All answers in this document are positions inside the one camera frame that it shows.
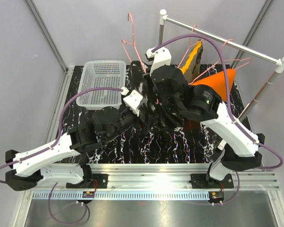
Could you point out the white plastic laundry basket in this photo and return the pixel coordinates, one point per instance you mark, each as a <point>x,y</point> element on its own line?
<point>101,74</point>

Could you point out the silver clothes rack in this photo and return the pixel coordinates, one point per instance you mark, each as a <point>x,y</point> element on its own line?
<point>279,63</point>

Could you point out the aluminium rail frame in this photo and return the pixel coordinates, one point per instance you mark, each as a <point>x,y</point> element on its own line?
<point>152,182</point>

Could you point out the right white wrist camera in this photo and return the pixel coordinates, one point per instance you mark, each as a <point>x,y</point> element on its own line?
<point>160,58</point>

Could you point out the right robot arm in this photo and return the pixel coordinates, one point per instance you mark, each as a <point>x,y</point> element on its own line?
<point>177,101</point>

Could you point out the black white patterned trousers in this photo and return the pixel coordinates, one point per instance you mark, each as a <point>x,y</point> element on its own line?
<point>154,113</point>

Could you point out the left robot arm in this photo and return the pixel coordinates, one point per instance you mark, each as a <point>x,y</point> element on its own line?
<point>35,167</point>

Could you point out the pink hanger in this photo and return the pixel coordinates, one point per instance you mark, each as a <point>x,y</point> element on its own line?
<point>188,48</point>
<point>248,60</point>
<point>133,43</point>

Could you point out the camouflage orange trousers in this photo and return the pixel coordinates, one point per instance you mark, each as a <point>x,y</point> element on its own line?
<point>191,67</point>

